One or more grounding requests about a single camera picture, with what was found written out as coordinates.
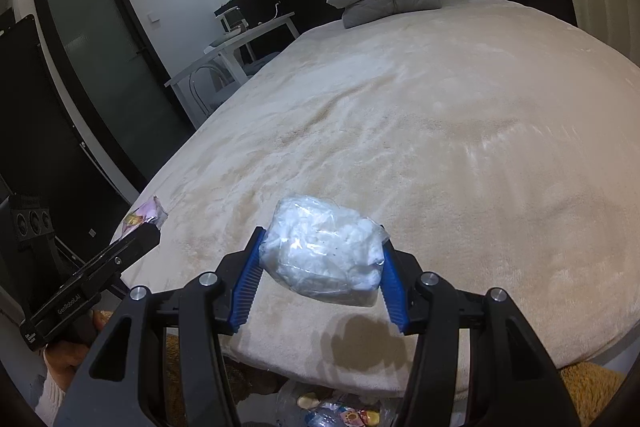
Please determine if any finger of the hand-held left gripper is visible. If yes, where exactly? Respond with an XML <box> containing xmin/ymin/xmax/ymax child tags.
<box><xmin>75</xmin><ymin>224</ymin><xmax>162</xmax><ymax>297</ymax></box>

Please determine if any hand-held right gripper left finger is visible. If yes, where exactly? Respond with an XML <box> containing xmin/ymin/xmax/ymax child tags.
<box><xmin>54</xmin><ymin>226</ymin><xmax>266</xmax><ymax>427</ymax></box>

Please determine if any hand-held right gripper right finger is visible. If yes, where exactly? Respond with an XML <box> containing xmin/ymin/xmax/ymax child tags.
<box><xmin>381</xmin><ymin>241</ymin><xmax>581</xmax><ymax>427</ymax></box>

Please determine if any pale printed plastic wrapper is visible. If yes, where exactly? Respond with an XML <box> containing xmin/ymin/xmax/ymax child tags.
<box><xmin>124</xmin><ymin>196</ymin><xmax>169</xmax><ymax>235</ymax></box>

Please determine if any clear bag of white tissue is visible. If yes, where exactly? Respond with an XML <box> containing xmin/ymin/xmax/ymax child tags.
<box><xmin>258</xmin><ymin>195</ymin><xmax>391</xmax><ymax>308</ymax></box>

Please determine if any clear plastic bag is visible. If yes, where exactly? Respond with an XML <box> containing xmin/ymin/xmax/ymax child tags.
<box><xmin>275</xmin><ymin>379</ymin><xmax>407</xmax><ymax>427</ymax></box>

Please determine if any person's left forearm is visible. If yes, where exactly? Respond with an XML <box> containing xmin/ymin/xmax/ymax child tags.
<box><xmin>34</xmin><ymin>367</ymin><xmax>77</xmax><ymax>427</ymax></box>

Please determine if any person's left hand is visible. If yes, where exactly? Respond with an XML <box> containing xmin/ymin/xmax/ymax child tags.
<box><xmin>44</xmin><ymin>309</ymin><xmax>115</xmax><ymax>380</ymax></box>

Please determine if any black panel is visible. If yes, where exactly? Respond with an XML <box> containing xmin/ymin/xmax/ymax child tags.
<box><xmin>0</xmin><ymin>14</ymin><xmax>141</xmax><ymax>258</ymax></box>

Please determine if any chair with grey cushion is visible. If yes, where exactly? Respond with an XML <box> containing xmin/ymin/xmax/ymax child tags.
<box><xmin>189</xmin><ymin>66</ymin><xmax>236</xmax><ymax>118</ymax></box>

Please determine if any black framed glass door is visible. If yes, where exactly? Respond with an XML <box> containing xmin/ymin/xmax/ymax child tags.
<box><xmin>31</xmin><ymin>0</ymin><xmax>197</xmax><ymax>188</ymax></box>

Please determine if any grey seat cushion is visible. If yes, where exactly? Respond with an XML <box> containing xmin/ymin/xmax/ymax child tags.
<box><xmin>249</xmin><ymin>49</ymin><xmax>282</xmax><ymax>68</ymax></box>

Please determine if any white table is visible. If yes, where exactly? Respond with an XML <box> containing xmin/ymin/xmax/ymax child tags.
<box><xmin>165</xmin><ymin>12</ymin><xmax>301</xmax><ymax>118</ymax></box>

